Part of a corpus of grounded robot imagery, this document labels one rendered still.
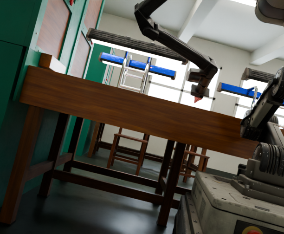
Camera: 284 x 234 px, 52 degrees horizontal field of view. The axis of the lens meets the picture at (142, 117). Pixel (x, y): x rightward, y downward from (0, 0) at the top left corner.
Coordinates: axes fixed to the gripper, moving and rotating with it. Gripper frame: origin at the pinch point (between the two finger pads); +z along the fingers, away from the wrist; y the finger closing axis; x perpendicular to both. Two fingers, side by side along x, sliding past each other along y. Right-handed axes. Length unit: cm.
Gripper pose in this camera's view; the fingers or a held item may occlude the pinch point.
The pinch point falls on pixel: (195, 101)
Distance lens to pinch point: 166.1
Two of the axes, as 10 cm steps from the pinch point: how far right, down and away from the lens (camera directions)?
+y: -9.6, -2.6, -0.3
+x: -1.8, 7.3, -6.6
